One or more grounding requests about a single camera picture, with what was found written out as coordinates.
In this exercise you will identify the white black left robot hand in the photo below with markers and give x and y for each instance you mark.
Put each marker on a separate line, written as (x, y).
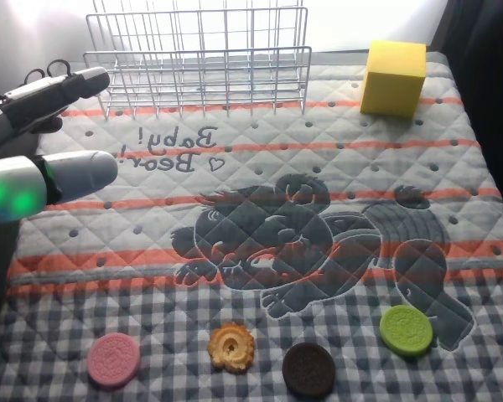
(79, 171)

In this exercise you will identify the pink sandwich cookie toy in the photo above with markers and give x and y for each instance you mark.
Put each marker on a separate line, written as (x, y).
(113, 361)

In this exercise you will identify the golden butter cookie toy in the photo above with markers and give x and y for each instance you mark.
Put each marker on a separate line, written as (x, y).
(230, 347)

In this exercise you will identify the grey quilt with bear print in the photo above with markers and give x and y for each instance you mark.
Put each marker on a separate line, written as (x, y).
(360, 159)

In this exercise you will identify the dark brown sandwich cookie toy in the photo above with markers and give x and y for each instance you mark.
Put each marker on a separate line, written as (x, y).
(308, 370)

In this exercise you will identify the yellow foam cube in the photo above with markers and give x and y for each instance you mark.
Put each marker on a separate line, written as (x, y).
(392, 88)

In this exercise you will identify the green sandwich cookie toy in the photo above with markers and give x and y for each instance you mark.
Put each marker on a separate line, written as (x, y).
(406, 331)

